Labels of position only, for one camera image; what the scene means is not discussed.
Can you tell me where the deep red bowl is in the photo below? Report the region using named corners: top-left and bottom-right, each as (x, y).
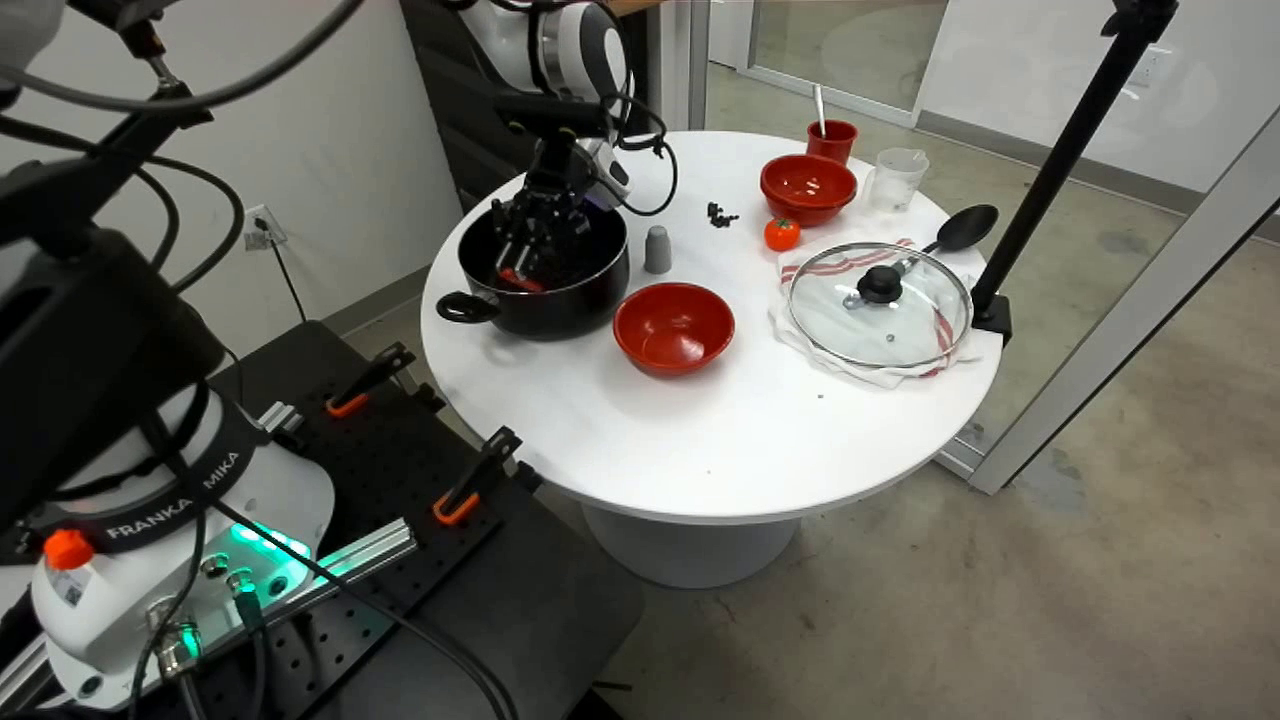
top-left (755, 151), bottom-right (860, 227)

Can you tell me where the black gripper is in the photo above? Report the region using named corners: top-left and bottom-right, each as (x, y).
top-left (489, 129), bottom-right (610, 280)

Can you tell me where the black plastic serving spoon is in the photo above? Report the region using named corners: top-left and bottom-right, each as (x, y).
top-left (915, 201), bottom-right (1001, 261)

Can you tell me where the aluminium rail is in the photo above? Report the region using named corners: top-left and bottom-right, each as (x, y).
top-left (265, 515), bottom-right (419, 593)

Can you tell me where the black base cable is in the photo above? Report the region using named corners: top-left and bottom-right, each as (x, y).
top-left (114, 384), bottom-right (516, 720)

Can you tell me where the white wall outlet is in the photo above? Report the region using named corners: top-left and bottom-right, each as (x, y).
top-left (234, 201), bottom-right (287, 252)

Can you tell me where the clear plastic cup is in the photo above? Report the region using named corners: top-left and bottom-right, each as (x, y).
top-left (873, 145), bottom-right (933, 217)

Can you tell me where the grey metal door frame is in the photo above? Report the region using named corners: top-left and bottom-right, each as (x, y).
top-left (935, 105), bottom-right (1280, 500)

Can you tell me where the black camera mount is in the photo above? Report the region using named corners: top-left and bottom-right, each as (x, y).
top-left (0, 0), bottom-right (214, 252)

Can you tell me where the black outlet cable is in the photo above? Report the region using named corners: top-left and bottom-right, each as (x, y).
top-left (265, 231), bottom-right (313, 323)

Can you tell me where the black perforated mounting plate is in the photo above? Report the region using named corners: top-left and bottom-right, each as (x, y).
top-left (212, 315), bottom-right (648, 720)

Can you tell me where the black cabinet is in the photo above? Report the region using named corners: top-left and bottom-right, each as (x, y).
top-left (395, 0), bottom-right (656, 217)

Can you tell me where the red mug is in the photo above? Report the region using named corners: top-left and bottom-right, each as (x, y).
top-left (804, 117), bottom-right (864, 168)

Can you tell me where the shallow red bowl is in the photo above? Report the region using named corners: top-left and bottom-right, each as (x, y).
top-left (609, 280), bottom-right (740, 378)

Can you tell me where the orange round knob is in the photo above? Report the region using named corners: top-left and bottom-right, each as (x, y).
top-left (41, 526), bottom-right (98, 574)

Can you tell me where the grey salt shaker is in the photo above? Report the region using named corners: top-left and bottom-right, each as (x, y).
top-left (641, 221), bottom-right (675, 277)

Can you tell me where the orange-handled black clamp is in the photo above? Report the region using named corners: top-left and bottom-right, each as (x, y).
top-left (427, 425), bottom-right (528, 531)
top-left (320, 341), bottom-right (419, 425)

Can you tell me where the black cooking pot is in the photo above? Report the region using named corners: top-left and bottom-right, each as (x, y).
top-left (432, 168), bottom-right (635, 342)

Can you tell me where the white table pedestal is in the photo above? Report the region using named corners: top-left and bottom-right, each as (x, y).
top-left (578, 502), bottom-right (804, 593)

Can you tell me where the black tripod pole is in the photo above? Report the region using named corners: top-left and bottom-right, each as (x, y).
top-left (967, 0), bottom-right (1184, 342)

